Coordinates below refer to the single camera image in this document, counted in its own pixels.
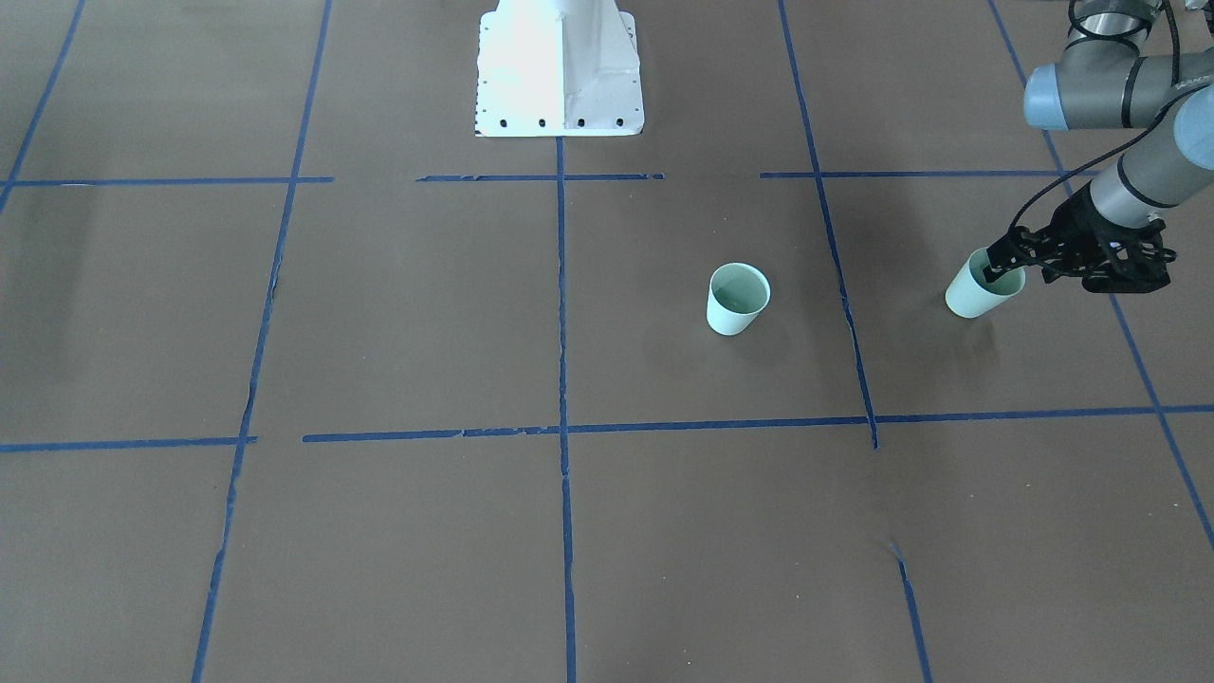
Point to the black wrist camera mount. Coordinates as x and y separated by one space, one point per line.
1130 261

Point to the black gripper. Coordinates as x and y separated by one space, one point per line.
1069 231

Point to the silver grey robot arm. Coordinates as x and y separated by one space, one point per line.
1102 81

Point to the mint green cup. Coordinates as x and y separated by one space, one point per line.
970 295
738 293

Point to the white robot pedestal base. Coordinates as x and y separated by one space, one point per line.
558 68

